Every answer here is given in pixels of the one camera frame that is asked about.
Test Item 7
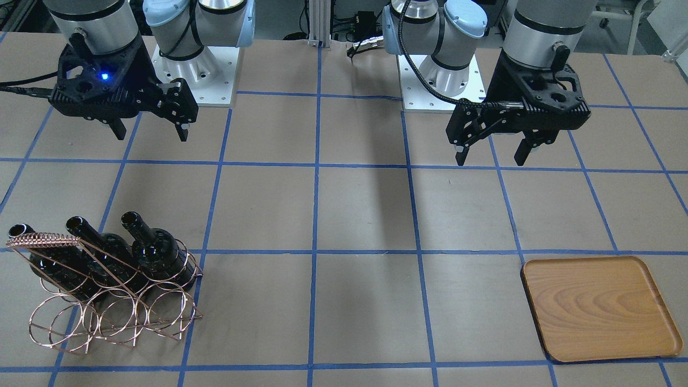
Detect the dark wine bottle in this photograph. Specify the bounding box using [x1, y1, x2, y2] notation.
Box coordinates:
[121, 211, 196, 291]
[66, 216, 148, 293]
[8, 223, 106, 304]

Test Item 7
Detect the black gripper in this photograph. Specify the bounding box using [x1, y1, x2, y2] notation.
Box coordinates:
[48, 33, 199, 142]
[446, 49, 591, 166]

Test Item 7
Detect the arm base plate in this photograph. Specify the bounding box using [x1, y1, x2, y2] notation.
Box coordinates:
[152, 46, 241, 108]
[397, 54, 487, 114]

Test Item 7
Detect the aluminium frame post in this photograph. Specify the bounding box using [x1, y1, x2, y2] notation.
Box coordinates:
[307, 0, 333, 51]

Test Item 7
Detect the wooden tray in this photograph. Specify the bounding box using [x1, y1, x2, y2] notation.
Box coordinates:
[521, 256, 685, 363]

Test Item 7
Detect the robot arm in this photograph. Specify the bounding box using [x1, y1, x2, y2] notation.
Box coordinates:
[45, 1, 255, 141]
[383, 1, 596, 166]

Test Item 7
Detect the copper wire wine basket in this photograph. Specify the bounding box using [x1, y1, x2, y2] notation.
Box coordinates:
[6, 235, 204, 355]

